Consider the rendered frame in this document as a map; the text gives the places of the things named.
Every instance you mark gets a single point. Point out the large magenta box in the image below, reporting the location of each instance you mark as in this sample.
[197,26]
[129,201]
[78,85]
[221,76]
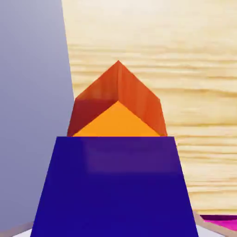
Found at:
[228,223]

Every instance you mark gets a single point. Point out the small orange cube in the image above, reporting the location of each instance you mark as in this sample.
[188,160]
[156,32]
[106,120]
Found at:
[137,103]

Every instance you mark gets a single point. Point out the small blue cube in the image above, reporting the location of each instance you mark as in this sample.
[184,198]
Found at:
[114,185]

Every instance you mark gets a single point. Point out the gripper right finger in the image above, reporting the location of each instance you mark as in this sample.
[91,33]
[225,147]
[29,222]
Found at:
[205,232]

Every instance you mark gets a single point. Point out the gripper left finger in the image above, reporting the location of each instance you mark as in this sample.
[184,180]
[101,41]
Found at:
[25,233]

